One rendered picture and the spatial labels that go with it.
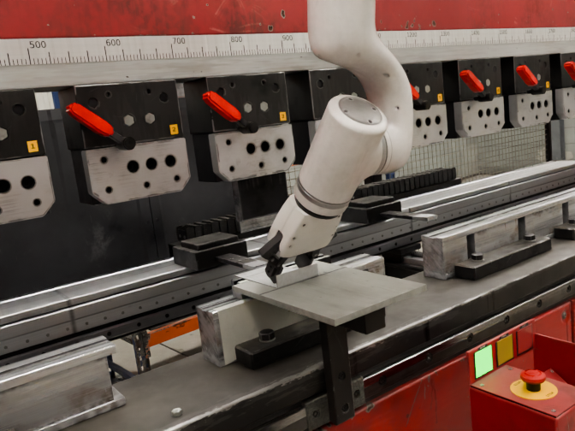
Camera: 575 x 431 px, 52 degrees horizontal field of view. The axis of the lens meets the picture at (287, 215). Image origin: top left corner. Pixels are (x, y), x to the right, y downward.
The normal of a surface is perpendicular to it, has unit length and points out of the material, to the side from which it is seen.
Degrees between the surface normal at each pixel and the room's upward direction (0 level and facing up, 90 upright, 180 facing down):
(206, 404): 0
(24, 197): 90
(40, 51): 90
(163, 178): 90
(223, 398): 0
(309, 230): 130
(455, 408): 90
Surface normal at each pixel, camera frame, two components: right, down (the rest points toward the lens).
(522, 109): 0.58, 0.07
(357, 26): 0.35, 0.28
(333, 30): -0.29, 0.32
